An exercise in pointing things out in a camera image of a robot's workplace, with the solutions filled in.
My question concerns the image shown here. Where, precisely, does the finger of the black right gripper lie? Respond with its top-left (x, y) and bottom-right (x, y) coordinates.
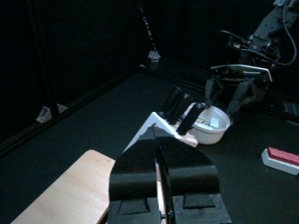
top-left (224, 76), bottom-right (257, 116)
top-left (203, 76), bottom-right (221, 109)

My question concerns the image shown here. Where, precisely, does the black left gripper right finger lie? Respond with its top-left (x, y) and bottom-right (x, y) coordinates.
top-left (153, 125), bottom-right (233, 224)

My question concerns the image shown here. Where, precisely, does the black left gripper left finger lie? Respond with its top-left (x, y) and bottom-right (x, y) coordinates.
top-left (106, 124), bottom-right (162, 224)

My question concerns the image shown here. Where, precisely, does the white toy piece in bowl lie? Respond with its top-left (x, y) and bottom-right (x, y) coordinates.
top-left (207, 117), bottom-right (221, 129)

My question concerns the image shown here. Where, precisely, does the red and white sushi piece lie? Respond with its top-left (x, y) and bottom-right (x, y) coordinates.
top-left (260, 146), bottom-right (299, 176)

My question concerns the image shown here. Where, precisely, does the white plastic bowl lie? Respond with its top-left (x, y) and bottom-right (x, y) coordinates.
top-left (181, 101), bottom-right (235, 145)

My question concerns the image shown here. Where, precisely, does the white knife block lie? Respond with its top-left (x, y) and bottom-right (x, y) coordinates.
top-left (122, 111), bottom-right (200, 153)

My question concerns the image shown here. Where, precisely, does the light wooden cutting board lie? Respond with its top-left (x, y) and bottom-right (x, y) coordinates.
top-left (10, 149), bottom-right (117, 224)

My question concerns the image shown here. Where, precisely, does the black frame rail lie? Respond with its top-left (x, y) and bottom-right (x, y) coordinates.
top-left (136, 59), bottom-right (299, 121)
top-left (0, 67), bottom-right (141, 156)

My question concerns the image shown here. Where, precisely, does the black knife handle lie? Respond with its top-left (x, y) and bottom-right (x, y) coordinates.
top-left (176, 101), bottom-right (207, 137)
top-left (167, 93), bottom-right (196, 126)
top-left (160, 87), bottom-right (184, 118)

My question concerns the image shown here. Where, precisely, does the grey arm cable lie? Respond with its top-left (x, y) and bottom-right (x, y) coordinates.
top-left (272, 3), bottom-right (299, 67)

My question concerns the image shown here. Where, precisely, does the grey metal corner bracket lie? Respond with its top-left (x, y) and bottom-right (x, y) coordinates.
top-left (56, 102), bottom-right (69, 115)
top-left (146, 49), bottom-right (162, 63)
top-left (34, 106), bottom-right (53, 124)

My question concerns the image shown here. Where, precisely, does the thin dotted cord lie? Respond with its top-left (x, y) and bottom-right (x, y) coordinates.
top-left (137, 4), bottom-right (158, 52)

